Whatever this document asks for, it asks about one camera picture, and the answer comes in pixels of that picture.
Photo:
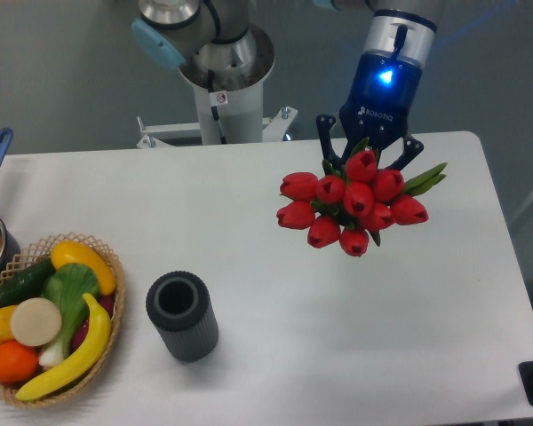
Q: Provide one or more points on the blue Robotiq gripper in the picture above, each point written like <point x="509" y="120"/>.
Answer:
<point x="383" y="89"/>

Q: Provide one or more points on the yellow banana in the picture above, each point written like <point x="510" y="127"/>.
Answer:
<point x="76" y="364"/>

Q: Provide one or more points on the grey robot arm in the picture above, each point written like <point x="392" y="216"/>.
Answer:
<point x="170" y="32"/>

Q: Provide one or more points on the red vegetable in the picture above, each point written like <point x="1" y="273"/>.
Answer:
<point x="108" y="303"/>

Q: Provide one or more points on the green bok choy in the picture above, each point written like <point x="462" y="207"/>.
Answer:
<point x="65" y="288"/>

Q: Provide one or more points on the dark grey ribbed vase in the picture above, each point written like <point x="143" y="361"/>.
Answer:
<point x="179" y="306"/>

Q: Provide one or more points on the beige round disc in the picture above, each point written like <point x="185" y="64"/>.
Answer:
<point x="35" y="322"/>

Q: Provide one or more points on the green cucumber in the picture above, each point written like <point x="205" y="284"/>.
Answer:
<point x="26" y="284"/>

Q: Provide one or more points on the orange fruit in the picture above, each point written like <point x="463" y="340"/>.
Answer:
<point x="18" y="362"/>

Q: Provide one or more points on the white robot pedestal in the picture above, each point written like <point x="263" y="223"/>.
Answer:
<point x="227" y="81"/>

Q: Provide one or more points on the red tulip bouquet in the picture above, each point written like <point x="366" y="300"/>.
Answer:
<point x="353" y="202"/>

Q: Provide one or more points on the woven wicker basket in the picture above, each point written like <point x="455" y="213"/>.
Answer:
<point x="38" y="251"/>

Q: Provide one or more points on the yellow squash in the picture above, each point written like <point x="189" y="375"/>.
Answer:
<point x="73" y="252"/>

